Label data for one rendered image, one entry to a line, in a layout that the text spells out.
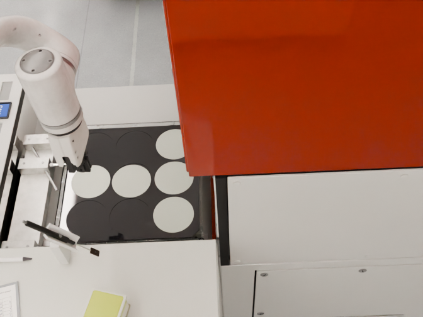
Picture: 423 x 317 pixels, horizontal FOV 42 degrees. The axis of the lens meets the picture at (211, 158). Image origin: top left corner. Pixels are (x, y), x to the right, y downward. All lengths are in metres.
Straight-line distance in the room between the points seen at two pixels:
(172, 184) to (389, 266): 0.59
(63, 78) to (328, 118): 0.47
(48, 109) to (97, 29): 2.20
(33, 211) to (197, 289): 0.50
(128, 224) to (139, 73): 1.65
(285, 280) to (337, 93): 0.74
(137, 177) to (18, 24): 0.55
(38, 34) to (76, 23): 2.22
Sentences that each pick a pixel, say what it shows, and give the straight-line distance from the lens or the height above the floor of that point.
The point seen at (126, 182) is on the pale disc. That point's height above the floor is 0.90.
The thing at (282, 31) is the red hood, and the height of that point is 1.58.
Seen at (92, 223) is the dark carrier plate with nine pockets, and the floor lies 0.90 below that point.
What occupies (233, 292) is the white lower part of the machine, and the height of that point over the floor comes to 0.63.
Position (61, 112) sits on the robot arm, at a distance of 1.05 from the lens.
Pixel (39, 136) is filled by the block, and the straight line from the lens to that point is 1.57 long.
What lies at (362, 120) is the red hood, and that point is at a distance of 0.93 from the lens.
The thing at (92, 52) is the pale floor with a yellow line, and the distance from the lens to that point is 3.10.
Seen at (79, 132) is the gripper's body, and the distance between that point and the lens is 1.15.
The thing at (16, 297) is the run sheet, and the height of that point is 0.97.
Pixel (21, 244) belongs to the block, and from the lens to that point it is 1.41.
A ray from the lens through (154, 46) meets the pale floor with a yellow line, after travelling 3.06.
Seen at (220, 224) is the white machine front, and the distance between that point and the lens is 1.19.
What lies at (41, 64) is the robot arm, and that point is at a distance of 1.01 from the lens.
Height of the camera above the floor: 2.09
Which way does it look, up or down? 55 degrees down
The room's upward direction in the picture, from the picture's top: 4 degrees counter-clockwise
